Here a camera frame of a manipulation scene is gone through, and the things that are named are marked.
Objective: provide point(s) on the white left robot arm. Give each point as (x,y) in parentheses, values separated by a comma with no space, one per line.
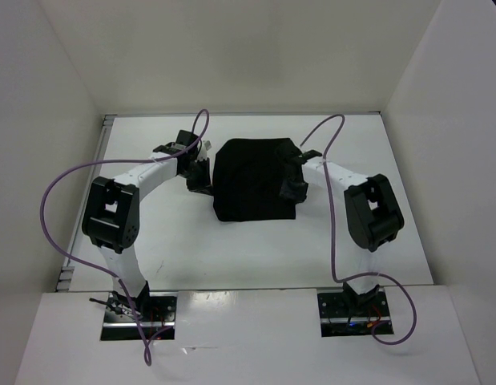
(112,216)

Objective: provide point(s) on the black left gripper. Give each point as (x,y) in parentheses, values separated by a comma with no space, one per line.
(204,182)

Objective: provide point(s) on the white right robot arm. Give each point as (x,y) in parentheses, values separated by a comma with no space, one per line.
(372,214)

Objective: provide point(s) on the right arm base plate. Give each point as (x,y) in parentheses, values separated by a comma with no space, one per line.
(340,318)

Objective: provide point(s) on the black skirt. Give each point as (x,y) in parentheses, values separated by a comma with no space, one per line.
(246,180)

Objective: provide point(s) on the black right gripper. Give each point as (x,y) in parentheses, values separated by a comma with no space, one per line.
(300,196)

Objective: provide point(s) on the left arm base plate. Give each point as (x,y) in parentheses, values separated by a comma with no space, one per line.
(158,323)

